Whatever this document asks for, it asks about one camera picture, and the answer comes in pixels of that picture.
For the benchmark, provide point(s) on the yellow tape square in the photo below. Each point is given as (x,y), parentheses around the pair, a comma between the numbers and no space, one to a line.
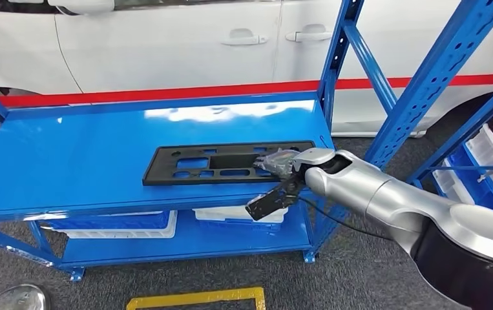
(195,296)

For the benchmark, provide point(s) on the blue metal shelf rack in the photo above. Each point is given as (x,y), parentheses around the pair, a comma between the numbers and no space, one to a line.
(464,128)
(79,158)

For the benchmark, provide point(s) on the blue plastic crate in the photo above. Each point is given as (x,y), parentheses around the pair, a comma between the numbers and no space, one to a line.
(229,225)
(109,221)

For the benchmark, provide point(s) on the black plastic plate holder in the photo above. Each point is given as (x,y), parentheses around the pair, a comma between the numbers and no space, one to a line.
(165,171)

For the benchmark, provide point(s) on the white car with red stripe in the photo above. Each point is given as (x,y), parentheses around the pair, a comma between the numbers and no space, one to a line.
(165,55)

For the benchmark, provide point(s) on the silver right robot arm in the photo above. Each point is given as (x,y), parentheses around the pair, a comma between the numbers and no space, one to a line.
(391,197)

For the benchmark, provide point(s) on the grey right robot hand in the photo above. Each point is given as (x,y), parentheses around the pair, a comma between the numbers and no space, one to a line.
(280,161)

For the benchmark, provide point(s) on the chrome stanchion post with base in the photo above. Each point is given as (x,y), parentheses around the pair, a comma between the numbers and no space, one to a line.
(19,298)

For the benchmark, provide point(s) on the blue plastic bin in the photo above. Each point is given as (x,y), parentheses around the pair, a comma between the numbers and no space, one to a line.
(464,171)

